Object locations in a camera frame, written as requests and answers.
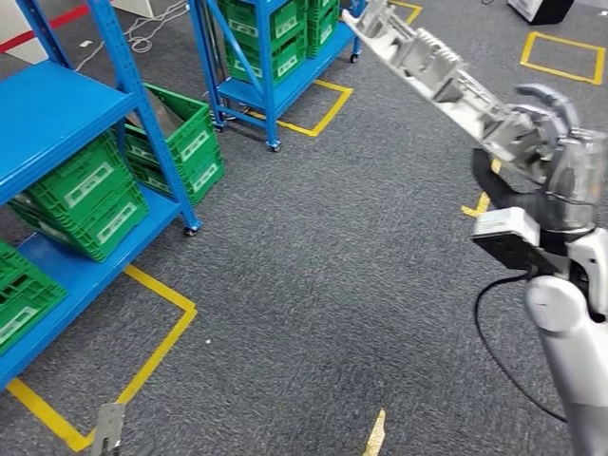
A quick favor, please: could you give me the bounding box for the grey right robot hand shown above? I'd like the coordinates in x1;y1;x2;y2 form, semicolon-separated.
470;83;608;234

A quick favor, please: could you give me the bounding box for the grey plastic wheel cover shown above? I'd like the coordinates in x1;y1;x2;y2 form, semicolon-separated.
341;0;561;183

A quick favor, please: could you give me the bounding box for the blue metal shelf rack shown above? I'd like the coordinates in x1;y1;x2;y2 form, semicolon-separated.
187;0;367;152
0;0;203;391

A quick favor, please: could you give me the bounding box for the yellow floor tape strip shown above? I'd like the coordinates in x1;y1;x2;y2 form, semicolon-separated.
460;157;502;219

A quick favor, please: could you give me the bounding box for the black equipment box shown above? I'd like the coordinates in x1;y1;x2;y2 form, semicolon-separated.
507;0;576;27

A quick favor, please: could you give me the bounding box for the yellow floor tape square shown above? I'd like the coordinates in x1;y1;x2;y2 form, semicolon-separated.
386;0;424;27
7;264;198;453

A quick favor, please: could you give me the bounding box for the worn gold floor tape strip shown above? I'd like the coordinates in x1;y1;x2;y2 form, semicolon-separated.
363;408;386;456

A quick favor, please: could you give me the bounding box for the grey brown flat panel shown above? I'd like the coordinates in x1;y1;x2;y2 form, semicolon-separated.
127;87;187;141

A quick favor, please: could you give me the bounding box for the red floor tape line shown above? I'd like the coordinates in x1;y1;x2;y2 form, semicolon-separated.
0;5;91;55

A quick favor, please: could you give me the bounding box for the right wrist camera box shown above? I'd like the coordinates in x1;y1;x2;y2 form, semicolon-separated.
471;207;559;275

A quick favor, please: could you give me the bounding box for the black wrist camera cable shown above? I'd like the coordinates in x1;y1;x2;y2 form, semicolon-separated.
473;270;569;424

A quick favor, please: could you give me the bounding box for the white floor cable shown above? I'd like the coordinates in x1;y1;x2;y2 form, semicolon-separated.
73;0;189;73

